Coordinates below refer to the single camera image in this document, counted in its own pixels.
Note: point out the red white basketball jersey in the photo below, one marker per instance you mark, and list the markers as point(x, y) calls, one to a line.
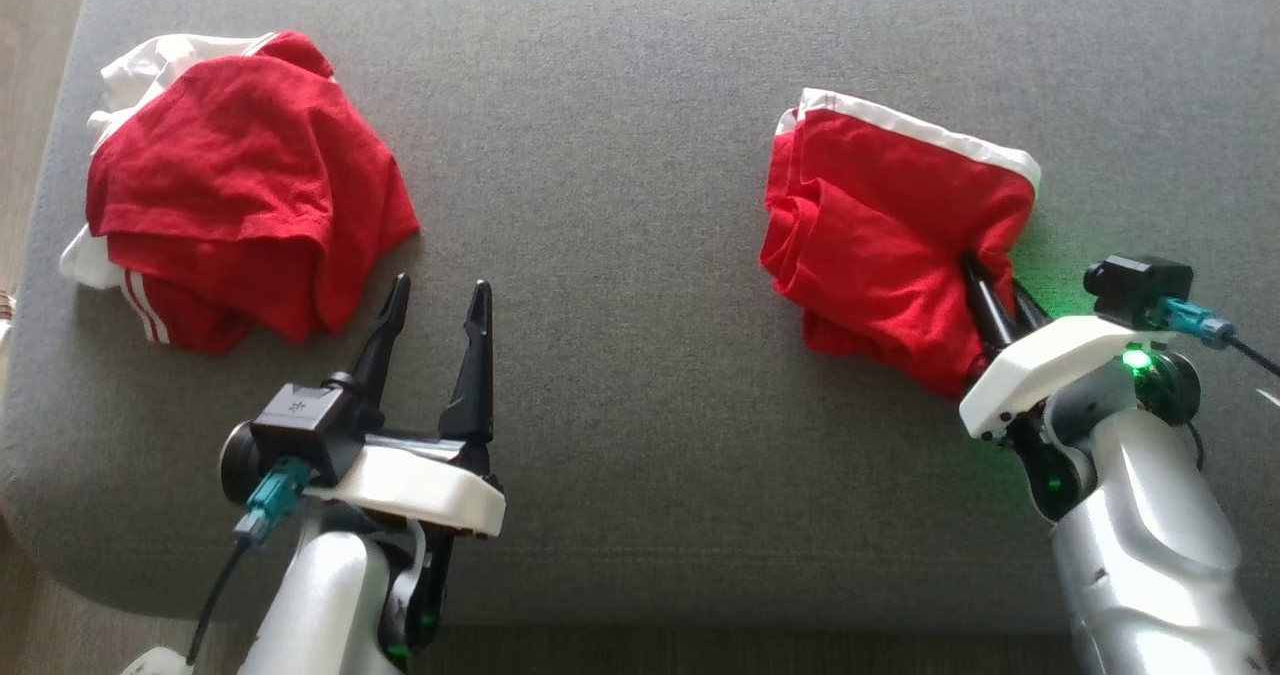
point(240, 185)

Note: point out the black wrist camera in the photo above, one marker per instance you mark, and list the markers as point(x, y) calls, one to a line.
point(1140, 290)
point(295, 430)

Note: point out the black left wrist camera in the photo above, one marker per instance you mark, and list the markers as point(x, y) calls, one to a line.
point(295, 430)

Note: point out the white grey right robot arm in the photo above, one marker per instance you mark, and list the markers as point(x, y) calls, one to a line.
point(1150, 555)

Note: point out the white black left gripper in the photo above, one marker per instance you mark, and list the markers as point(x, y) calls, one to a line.
point(420, 485)

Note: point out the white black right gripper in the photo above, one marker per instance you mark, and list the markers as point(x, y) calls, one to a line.
point(1050, 370)

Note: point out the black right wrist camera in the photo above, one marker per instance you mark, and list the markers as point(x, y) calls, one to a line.
point(1140, 290)

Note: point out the grey fabric sofa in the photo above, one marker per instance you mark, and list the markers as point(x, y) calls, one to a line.
point(620, 205)

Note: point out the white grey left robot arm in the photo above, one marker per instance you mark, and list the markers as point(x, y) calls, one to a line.
point(330, 605)

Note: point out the red shorts with white waistband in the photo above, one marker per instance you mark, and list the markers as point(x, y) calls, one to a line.
point(880, 215)

